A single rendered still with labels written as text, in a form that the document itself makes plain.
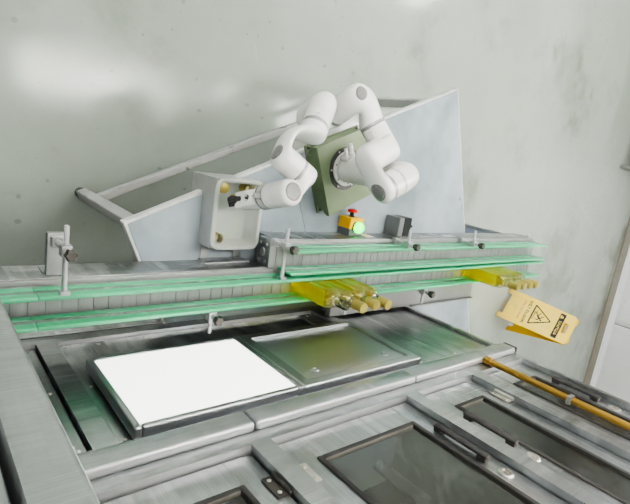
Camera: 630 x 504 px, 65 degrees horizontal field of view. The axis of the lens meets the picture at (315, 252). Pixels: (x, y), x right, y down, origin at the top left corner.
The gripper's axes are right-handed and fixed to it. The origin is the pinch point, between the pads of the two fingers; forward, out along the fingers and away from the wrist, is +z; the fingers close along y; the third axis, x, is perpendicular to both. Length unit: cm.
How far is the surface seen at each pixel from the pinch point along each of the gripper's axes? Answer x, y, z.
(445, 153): 24, 113, 3
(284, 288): -29.3, 19.1, 4.2
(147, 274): -20.6, -29.1, 2.4
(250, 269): -21.7, 4.7, 2.4
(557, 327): -98, 350, 63
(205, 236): -10.4, -8.0, 7.6
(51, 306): -27, -53, 4
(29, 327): -30, -60, -4
